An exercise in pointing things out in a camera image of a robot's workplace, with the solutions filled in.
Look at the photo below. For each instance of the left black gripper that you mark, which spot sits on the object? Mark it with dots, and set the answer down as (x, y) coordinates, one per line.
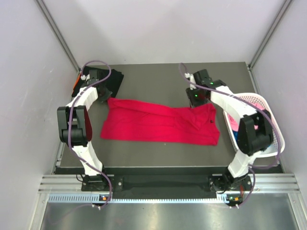
(106, 95)

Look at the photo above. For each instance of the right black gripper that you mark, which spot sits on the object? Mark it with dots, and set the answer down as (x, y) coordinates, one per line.
(193, 102)

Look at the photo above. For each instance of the red t shirt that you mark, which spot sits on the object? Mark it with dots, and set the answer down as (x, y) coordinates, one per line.
(132, 120)

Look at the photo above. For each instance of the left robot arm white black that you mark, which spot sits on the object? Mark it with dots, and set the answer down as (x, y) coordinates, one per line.
(75, 129)

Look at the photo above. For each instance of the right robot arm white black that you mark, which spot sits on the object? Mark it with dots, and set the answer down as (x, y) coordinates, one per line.
(255, 133)

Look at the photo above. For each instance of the folded black t shirt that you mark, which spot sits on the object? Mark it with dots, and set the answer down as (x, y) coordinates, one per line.
(112, 83)

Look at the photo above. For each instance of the folded orange t shirt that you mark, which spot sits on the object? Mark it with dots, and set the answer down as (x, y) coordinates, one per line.
(76, 82)

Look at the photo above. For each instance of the pink t shirt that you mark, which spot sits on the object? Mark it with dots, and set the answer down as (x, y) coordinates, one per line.
(234, 125)

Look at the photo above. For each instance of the blue t shirt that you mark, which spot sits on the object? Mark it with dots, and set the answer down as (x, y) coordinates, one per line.
(235, 135)

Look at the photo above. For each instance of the white plastic basket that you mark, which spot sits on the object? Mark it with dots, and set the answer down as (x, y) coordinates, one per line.
(256, 98)

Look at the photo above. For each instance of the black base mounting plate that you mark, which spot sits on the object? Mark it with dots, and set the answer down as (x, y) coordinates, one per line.
(169, 182)

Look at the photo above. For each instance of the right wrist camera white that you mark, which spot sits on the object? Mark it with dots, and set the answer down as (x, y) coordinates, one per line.
(191, 79)

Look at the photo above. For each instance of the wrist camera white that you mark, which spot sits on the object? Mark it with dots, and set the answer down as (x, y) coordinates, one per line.
(191, 79)
(85, 77)

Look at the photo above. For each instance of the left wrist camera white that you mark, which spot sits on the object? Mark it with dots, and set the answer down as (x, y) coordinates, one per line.
(85, 77)

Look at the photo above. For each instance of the slotted cable duct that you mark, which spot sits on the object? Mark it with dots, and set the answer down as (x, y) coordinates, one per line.
(100, 199)

